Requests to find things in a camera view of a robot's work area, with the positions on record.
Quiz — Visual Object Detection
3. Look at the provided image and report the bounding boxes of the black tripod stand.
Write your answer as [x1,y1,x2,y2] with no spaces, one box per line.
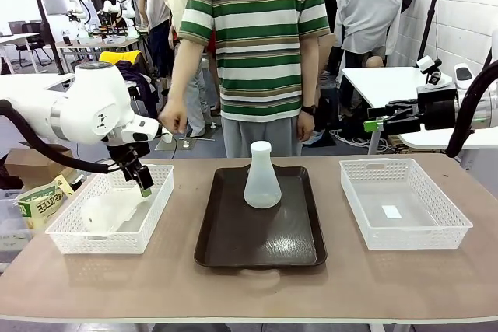
[417,0,445,64]

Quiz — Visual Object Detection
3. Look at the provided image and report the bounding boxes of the mannequin in cream shirt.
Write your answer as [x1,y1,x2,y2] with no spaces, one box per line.
[164,0,195,37]

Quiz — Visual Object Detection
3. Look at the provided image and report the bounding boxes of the mannequin in white shirt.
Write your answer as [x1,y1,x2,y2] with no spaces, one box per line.
[335,0,404,69]

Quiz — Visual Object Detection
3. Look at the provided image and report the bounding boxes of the black chair with clothes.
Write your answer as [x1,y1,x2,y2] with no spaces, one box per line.
[99,49,161,115]

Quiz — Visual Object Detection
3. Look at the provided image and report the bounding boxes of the white plastic erlenmeyer flask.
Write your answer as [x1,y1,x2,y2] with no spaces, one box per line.
[243,140,282,210]
[79,185,153,238]

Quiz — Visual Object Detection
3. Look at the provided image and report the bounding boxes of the white perforated plastic basket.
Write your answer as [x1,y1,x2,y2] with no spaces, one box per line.
[45,163,175,255]
[338,158,474,251]

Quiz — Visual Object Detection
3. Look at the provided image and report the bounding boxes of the person's right forearm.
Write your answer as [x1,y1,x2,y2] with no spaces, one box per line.
[166,37,208,108]

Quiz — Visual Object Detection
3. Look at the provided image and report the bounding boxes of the grey floor plate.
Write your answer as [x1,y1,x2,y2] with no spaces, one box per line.
[154,135,219,152]

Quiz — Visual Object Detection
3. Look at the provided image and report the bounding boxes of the mannequin in tank top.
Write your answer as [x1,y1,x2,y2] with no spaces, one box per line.
[138,0,174,94]

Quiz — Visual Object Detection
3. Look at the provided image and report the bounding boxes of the person's left hand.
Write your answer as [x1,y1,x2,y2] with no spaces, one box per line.
[296,112,317,143]

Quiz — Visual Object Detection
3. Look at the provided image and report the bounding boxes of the brown cardboard box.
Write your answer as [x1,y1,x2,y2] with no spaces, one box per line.
[3,146,82,191]

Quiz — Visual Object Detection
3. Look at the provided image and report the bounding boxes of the clear plastic storage bin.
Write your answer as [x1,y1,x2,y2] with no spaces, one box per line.
[0,190,35,267]

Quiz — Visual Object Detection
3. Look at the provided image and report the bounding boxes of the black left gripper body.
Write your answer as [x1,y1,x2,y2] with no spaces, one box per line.
[106,140,153,182]

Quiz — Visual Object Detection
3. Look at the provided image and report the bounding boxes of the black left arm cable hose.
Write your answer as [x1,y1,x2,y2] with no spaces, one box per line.
[0,99,122,175]

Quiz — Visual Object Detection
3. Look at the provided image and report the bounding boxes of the person's right hand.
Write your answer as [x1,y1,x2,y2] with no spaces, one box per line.
[158,99,189,135]

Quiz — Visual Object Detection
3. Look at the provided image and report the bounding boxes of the person's left forearm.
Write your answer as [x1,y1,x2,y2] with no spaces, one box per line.
[298,33,327,107]

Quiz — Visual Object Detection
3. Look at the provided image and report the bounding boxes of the green striped t-shirt torso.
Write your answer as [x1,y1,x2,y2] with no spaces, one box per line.
[177,0,331,123]

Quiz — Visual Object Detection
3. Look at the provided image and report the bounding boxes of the grey person's trousers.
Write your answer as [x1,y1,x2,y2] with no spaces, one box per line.
[220,115,304,159]

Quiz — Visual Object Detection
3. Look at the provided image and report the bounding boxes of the green and white box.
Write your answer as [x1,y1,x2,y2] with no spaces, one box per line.
[15,175,78,232]

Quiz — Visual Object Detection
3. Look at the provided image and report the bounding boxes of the dark brown serving tray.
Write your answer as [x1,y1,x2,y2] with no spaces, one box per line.
[193,164,328,271]

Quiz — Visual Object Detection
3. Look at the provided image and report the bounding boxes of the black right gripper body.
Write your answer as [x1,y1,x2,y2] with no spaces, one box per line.
[416,88,457,131]

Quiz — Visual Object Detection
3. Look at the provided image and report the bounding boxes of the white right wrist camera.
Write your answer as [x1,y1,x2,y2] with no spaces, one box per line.
[415,55,453,90]

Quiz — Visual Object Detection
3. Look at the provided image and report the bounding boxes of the white background table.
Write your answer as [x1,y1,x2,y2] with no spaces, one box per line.
[341,66,498,151]

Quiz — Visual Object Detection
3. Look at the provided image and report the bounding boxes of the white height-adjustable desk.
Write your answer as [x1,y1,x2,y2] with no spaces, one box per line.
[0,72,75,92]

